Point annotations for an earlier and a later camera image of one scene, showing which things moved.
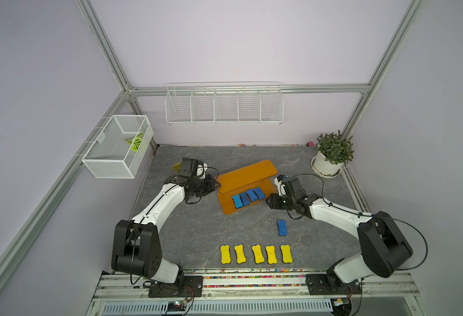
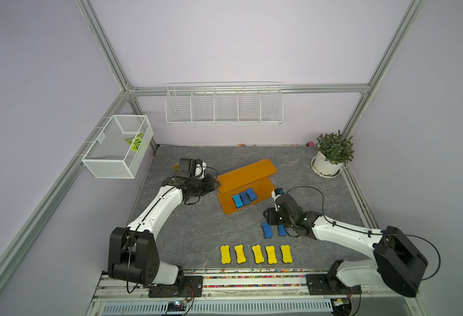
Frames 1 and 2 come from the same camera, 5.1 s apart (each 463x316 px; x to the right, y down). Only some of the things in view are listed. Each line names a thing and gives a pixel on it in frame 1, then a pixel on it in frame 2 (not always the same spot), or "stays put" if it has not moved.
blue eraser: (259, 193) to (267, 230)
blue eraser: (244, 199) stays put
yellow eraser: (225, 257) stays put
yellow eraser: (271, 254) stays put
